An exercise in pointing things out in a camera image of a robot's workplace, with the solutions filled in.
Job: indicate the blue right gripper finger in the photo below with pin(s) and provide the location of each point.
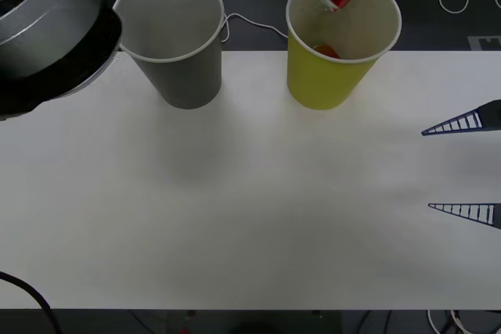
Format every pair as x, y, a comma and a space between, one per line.
487, 117
483, 212

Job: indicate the silver and black left arm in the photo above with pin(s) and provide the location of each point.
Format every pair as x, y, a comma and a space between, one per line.
39, 36

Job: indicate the orange can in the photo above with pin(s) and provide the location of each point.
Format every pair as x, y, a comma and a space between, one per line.
325, 51

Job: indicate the yellow-green plastic waste bin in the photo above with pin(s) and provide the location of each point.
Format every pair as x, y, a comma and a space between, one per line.
321, 83

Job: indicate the grey plastic waste bin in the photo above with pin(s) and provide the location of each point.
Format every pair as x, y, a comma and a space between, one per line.
184, 76

